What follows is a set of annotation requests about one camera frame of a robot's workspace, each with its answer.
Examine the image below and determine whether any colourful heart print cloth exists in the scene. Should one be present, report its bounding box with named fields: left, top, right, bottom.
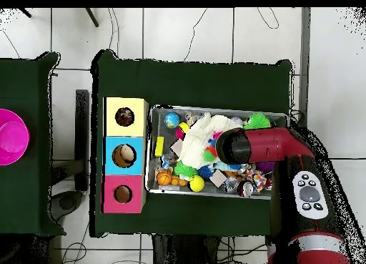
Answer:
left=114, top=107, right=135, bottom=127

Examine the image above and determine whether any shallow mesh bin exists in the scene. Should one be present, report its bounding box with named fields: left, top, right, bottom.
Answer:
left=144, top=104, right=290, bottom=201

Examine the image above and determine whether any wooden box with three holes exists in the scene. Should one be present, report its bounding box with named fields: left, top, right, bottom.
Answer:
left=101, top=96, right=149, bottom=215

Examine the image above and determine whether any cream knitted cloth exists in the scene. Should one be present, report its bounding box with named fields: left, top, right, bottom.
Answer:
left=179, top=112, right=244, bottom=170

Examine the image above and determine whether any blue globe ball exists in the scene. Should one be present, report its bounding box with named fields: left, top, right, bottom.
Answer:
left=163, top=112, right=181, bottom=129

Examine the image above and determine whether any yellow foam block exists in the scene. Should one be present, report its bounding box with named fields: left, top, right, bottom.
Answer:
left=154, top=136, right=165, bottom=157

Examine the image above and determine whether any multicolour spiky caterpillar toy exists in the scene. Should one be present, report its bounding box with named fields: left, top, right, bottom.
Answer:
left=202, top=131, right=227, bottom=163

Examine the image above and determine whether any orange basketball toy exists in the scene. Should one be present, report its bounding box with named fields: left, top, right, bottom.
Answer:
left=156, top=170, right=173, bottom=187

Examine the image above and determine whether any yellow smiley ball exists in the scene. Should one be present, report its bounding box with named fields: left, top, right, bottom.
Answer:
left=189, top=175, right=206, bottom=193

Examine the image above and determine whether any dark green tablecloth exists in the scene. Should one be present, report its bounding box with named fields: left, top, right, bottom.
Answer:
left=90, top=49, right=294, bottom=238
left=0, top=51, right=66, bottom=237

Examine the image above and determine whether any large green spiky ball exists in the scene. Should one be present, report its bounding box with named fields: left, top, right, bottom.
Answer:
left=242, top=112, right=272, bottom=130

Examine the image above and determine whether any magenta plastic bowl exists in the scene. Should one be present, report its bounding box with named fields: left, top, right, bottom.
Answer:
left=0, top=108, right=31, bottom=167

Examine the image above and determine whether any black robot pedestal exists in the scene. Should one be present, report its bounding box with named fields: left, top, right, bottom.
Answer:
left=151, top=234, right=222, bottom=264

